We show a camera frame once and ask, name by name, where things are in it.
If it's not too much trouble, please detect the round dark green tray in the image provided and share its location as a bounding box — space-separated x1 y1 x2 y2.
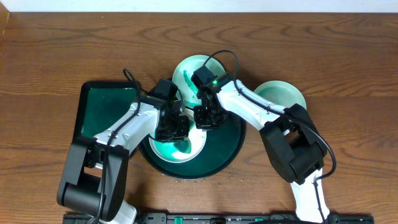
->
138 113 246 180

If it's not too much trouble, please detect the white plate green smear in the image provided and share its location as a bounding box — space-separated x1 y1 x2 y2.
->
149 108 206 163

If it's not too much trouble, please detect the green scrubbing sponge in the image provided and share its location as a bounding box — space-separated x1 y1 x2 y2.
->
174 140 192 154

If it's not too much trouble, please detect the pale green plate top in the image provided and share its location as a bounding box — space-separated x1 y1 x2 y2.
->
172 55 208 108

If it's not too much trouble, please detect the pale green plate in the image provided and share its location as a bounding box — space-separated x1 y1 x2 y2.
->
254 80 307 109
172 55 208 108

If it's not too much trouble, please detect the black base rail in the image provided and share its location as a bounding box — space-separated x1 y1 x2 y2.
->
62 212 376 224

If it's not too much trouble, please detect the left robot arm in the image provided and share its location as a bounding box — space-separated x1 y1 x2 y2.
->
57 95 189 223

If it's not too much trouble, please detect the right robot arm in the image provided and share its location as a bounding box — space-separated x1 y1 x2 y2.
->
187 75 333 223

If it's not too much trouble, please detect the rectangular dark green tray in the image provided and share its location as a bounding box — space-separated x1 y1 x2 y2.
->
72 81 137 139

